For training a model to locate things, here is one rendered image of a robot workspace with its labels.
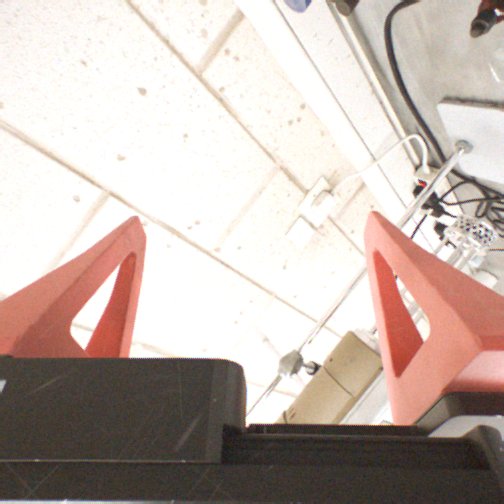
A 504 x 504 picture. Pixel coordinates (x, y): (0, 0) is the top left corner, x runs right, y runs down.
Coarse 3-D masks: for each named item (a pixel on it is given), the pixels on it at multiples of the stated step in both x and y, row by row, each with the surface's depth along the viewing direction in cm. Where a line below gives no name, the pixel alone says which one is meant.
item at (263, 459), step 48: (480, 432) 7; (0, 480) 6; (48, 480) 6; (96, 480) 6; (144, 480) 6; (192, 480) 6; (240, 480) 6; (288, 480) 6; (336, 480) 6; (384, 480) 6; (432, 480) 6; (480, 480) 6
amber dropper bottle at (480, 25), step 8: (488, 0) 35; (496, 0) 35; (480, 8) 36; (488, 8) 35; (496, 8) 35; (480, 16) 36; (488, 16) 35; (496, 16) 35; (472, 24) 36; (480, 24) 36; (488, 24) 35; (496, 24) 37; (472, 32) 36; (480, 32) 36
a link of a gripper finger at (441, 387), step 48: (384, 240) 13; (384, 288) 13; (432, 288) 9; (480, 288) 9; (384, 336) 13; (432, 336) 9; (480, 336) 8; (432, 384) 10; (480, 384) 9; (288, 432) 11; (336, 432) 11; (384, 432) 11; (432, 432) 10
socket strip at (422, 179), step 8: (432, 168) 80; (416, 176) 81; (424, 176) 80; (432, 176) 79; (416, 184) 84; (424, 184) 81; (440, 184) 80; (448, 184) 81; (440, 192) 81; (448, 200) 84; (456, 200) 86; (448, 208) 86; (456, 208) 88; (448, 216) 88; (448, 224) 92; (472, 256) 103
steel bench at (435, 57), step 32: (384, 0) 50; (448, 0) 43; (480, 0) 41; (416, 32) 51; (448, 32) 47; (384, 64) 61; (416, 64) 56; (448, 64) 52; (480, 64) 48; (416, 96) 63; (448, 96) 57; (480, 96) 53; (416, 128) 71; (480, 192) 76; (480, 224) 89
